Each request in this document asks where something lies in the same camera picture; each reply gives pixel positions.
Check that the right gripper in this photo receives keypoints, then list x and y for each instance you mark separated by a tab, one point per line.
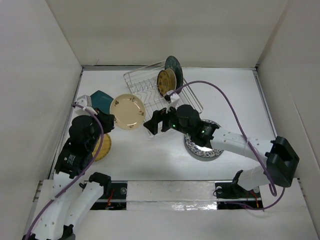
158	115

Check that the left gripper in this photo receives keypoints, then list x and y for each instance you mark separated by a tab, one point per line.
107	119

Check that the yellow plate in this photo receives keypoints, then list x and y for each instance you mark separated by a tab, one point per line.
105	148

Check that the cream plate with characters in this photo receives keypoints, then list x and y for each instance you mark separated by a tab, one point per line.
128	110

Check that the brown gold patterned plate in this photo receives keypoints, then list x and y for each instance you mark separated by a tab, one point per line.
163	82

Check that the round teal plate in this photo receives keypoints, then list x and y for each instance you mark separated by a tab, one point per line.
173	64

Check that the plain cream plate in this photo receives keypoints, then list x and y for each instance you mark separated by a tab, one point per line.
172	78

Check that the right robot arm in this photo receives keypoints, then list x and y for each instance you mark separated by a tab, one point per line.
277	159

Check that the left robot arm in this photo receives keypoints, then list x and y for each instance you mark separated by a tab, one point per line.
71	198

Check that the square teal plate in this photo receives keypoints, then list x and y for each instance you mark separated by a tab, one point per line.
102	101

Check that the blue floral white plate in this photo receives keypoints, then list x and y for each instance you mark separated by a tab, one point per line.
202	153

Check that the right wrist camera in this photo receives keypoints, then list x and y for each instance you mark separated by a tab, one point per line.
172	98

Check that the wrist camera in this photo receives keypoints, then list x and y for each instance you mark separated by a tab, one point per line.
172	98
84	101

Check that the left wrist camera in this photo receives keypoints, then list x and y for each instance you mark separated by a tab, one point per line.
84	101

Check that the wire dish rack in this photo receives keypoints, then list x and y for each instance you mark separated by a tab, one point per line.
142	82

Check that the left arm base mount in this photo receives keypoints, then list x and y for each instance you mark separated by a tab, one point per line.
116	200

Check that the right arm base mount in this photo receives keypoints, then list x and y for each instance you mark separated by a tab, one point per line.
230	196

